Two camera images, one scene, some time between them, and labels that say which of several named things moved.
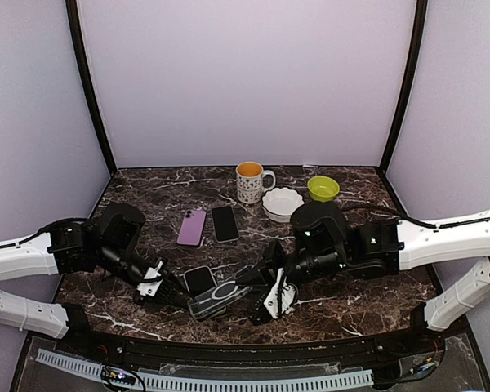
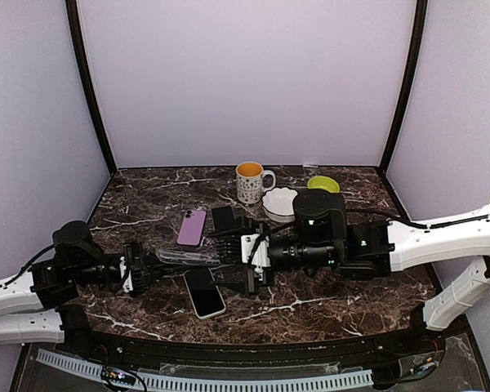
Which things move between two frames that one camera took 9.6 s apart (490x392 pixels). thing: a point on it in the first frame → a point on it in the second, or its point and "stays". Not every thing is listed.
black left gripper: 159,299 → 137,260
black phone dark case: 192,229 stays
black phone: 224,224 stays
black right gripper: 265,273 → 250,287
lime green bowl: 322,189 stays
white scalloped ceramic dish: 278,203 stays
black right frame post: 416,43 stays
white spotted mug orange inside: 250,181 stays
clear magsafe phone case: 217,299 → 187,258
